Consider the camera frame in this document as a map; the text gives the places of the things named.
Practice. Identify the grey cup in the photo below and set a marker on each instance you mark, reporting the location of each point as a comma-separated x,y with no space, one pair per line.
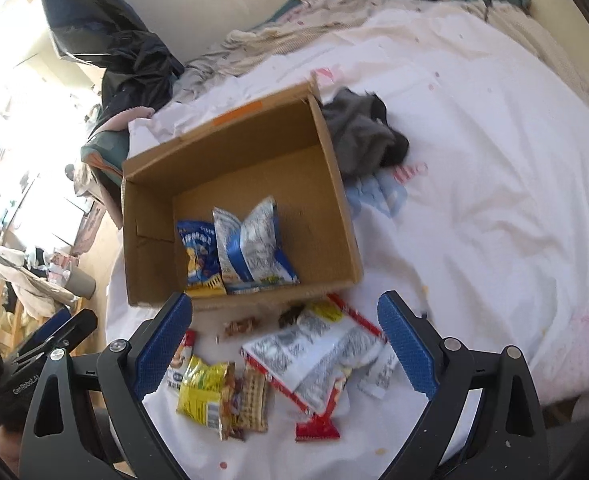
82,282

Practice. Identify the dark grey cloth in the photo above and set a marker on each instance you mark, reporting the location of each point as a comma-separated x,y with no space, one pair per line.
359,130

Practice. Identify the cream patterned blanket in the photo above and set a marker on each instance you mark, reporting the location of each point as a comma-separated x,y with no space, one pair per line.
294,25

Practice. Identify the pile of light clothes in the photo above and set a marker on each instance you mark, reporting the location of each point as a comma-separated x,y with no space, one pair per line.
19,280

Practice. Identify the brown cardboard box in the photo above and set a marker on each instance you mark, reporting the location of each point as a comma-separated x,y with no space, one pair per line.
254,150

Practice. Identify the black plastic bag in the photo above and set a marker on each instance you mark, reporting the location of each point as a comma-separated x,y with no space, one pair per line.
74,5

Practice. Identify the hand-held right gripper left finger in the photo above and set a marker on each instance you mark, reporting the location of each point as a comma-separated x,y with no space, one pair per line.
167,345

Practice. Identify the pink and teal garment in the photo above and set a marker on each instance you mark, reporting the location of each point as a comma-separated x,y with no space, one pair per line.
104,150

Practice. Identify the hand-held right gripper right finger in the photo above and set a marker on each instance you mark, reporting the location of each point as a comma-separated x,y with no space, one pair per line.
407,345

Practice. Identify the white printed bed sheet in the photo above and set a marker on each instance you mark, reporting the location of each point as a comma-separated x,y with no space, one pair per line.
474,160

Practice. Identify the checkered beige snack packet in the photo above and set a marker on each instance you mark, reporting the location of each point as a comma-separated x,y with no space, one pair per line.
254,400

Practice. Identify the white plastic snack bag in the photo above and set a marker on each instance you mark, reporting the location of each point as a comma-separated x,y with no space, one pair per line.
377,377

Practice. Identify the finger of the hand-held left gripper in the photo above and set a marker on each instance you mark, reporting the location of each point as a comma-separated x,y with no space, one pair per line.
49,327
77,327

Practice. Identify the blue and yellow snack packet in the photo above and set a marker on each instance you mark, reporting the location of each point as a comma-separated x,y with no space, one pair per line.
197,255

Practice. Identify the red-edged white snack packet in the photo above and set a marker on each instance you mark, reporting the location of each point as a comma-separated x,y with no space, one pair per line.
304,355

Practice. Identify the white snack packet red label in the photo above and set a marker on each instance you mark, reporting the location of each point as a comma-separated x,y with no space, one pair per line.
182,360

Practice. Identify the silver and blue snack bag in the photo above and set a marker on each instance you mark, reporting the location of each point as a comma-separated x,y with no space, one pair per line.
254,250

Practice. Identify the small brown candy packet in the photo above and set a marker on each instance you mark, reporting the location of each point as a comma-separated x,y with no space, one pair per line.
237,329

